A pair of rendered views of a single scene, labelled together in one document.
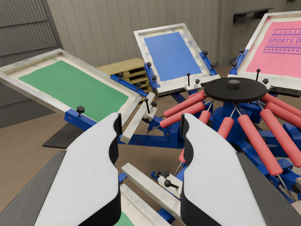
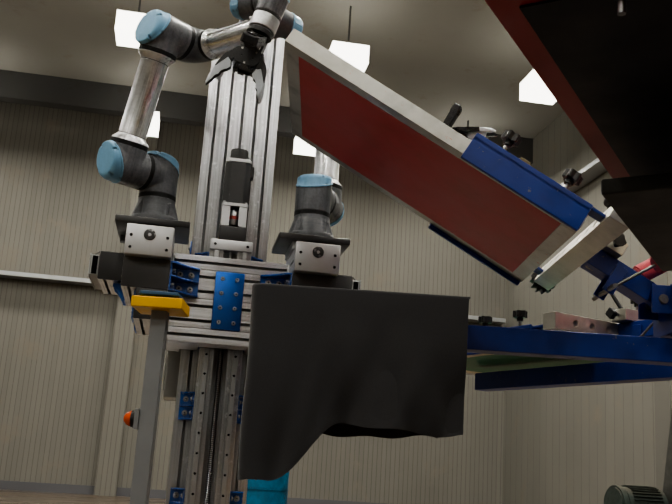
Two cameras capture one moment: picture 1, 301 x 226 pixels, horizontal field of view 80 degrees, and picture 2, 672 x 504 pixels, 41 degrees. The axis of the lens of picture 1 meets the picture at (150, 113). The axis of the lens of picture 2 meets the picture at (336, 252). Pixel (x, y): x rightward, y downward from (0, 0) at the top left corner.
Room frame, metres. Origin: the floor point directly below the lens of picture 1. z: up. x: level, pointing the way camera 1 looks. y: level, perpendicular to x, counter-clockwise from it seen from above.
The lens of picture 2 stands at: (0.11, -2.81, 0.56)
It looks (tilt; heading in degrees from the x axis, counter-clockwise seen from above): 14 degrees up; 100
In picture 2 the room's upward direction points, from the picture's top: 4 degrees clockwise
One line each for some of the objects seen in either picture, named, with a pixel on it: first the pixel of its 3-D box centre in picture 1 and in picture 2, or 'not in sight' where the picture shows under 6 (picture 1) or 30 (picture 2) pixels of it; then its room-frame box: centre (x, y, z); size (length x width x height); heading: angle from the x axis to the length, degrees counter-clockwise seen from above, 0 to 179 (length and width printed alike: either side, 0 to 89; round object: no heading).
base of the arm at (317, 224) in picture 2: not in sight; (311, 228); (-0.46, -0.09, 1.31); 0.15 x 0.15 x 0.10
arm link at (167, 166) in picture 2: not in sight; (157, 175); (-0.93, -0.26, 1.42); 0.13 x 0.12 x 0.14; 57
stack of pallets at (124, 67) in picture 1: (122, 84); not in sight; (3.71, 0.49, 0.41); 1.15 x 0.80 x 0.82; 110
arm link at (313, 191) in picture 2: not in sight; (314, 194); (-0.46, -0.08, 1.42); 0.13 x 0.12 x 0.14; 85
